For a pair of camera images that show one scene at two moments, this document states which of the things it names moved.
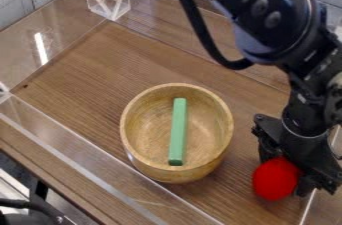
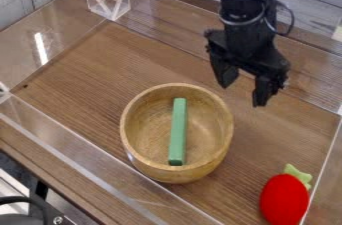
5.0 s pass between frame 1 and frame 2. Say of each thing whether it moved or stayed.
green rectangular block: stayed
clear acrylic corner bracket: stayed
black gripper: moved
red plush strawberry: moved
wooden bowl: stayed
